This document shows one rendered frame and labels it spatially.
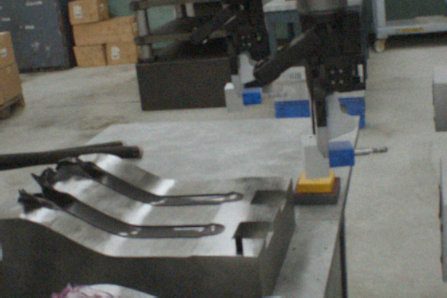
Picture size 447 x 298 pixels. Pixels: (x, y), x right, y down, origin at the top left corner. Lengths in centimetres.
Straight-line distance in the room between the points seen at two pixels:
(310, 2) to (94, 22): 694
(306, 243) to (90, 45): 692
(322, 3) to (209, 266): 38
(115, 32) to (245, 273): 691
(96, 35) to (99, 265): 693
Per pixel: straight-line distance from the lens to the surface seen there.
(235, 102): 132
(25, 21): 801
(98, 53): 773
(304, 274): 89
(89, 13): 769
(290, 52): 88
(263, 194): 95
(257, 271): 77
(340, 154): 93
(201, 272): 79
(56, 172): 100
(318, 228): 101
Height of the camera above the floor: 125
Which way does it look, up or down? 17 degrees down
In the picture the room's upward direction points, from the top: 7 degrees counter-clockwise
